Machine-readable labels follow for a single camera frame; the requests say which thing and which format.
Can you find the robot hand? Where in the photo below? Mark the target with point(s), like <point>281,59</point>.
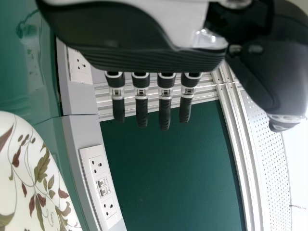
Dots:
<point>132,31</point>

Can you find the long white socket strip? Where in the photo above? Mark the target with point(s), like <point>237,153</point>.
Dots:
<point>102,190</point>

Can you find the ribbed aluminium frame rail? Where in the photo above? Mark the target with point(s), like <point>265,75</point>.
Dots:
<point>151,109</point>
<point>243,149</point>

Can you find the white plate brown leaf pattern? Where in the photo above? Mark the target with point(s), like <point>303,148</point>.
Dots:
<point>26,183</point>

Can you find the small white socket plate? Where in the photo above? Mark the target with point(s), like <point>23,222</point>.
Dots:
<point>78,67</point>

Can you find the grey table edge rail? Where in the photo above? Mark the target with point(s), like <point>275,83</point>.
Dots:
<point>81,134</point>
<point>79,98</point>

